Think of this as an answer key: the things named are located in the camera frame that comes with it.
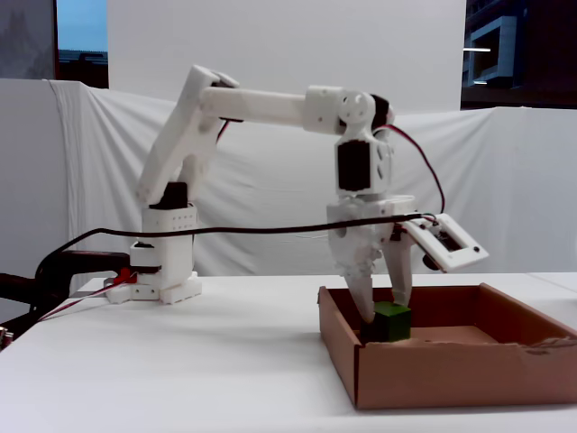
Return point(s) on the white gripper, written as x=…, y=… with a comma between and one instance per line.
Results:
x=356, y=225

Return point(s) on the green cube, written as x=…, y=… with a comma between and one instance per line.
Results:
x=392, y=322

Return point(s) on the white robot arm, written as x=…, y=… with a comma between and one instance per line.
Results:
x=261, y=106

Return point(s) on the brown cardboard box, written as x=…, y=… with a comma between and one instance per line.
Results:
x=442, y=379

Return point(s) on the white backdrop cloth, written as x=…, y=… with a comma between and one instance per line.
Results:
x=496, y=180

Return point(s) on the white backdrop panel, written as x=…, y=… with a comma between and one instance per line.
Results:
x=293, y=45

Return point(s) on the black table clamp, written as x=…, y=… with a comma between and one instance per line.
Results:
x=90, y=261

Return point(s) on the window with blue sky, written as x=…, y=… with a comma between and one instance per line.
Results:
x=81, y=27

